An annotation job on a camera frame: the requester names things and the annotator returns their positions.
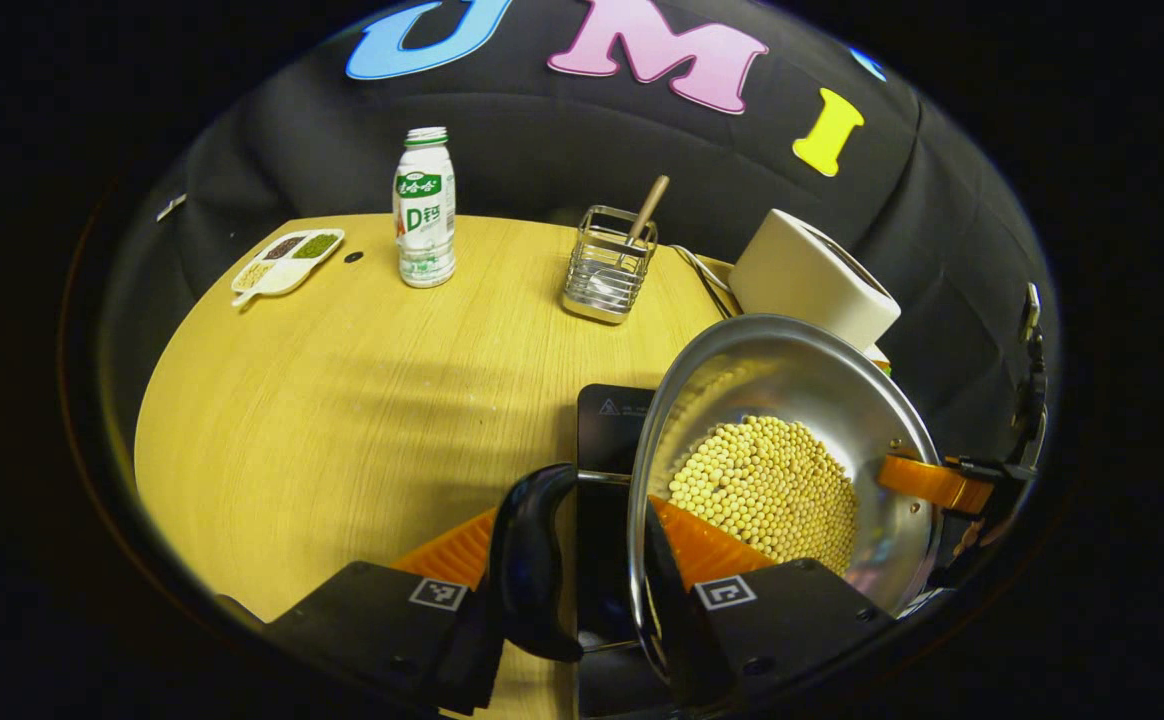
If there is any steel pot with black handles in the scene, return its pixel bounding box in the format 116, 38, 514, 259
489, 314, 943, 691

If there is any wire utensil holder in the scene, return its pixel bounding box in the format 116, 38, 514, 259
562, 205, 659, 324

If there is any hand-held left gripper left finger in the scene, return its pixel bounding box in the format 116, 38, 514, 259
217, 505, 508, 716

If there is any black induction cooktop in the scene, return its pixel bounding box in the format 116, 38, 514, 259
576, 384, 683, 716

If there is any wooden-handled spoon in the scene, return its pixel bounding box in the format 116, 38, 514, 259
587, 175, 671, 301

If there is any pile of yellow soybeans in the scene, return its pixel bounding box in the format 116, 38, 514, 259
668, 415, 860, 576

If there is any white drink bottle green label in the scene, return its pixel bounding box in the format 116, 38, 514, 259
393, 126, 458, 289

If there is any white divided dish of beans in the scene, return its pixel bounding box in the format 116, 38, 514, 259
231, 228, 345, 308

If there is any toaster power cable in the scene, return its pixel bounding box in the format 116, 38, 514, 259
670, 244, 738, 319

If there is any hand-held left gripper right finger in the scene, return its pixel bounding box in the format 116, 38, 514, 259
642, 495, 893, 716

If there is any black backdrop cloth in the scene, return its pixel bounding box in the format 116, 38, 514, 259
92, 0, 1058, 471

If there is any white toaster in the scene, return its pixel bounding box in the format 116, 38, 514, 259
728, 208, 902, 353

